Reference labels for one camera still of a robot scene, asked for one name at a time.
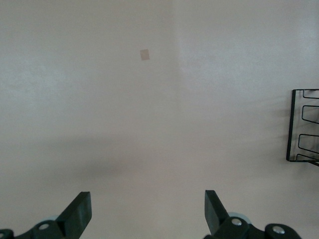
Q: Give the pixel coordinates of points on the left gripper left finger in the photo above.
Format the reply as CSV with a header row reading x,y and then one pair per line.
x,y
74,219

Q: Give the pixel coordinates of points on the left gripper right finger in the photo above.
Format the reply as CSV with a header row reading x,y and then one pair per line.
x,y
216,219

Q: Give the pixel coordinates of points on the brown tape square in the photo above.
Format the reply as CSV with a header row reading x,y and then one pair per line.
x,y
145,54

